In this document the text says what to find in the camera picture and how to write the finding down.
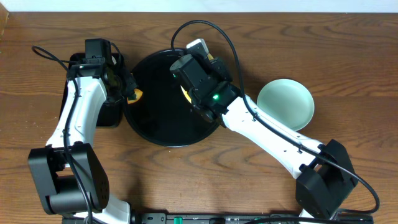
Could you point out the yellow plate with stain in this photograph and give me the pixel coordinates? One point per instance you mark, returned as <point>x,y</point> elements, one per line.
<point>185,93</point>

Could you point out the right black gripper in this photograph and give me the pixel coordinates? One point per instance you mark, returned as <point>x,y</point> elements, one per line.
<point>221,68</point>

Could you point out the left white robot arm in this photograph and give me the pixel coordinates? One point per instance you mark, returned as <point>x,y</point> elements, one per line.
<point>68,176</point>

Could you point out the black rectangular tray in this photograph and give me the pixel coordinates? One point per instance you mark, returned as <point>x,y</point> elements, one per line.
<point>109,116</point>

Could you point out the yellow green scrub sponge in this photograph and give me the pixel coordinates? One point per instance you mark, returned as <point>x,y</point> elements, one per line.
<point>135,97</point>

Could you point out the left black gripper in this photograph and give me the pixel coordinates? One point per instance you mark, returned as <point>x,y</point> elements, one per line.
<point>130,86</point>

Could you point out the mint green plate with stain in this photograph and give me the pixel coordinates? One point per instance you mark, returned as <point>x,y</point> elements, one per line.
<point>287,101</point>

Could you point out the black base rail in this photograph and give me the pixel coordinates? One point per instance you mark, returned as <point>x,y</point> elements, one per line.
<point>163,218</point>

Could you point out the black round tray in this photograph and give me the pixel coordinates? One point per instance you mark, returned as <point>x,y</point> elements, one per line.
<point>162,115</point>

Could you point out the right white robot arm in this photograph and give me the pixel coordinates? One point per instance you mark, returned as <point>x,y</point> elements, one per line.
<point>323,172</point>

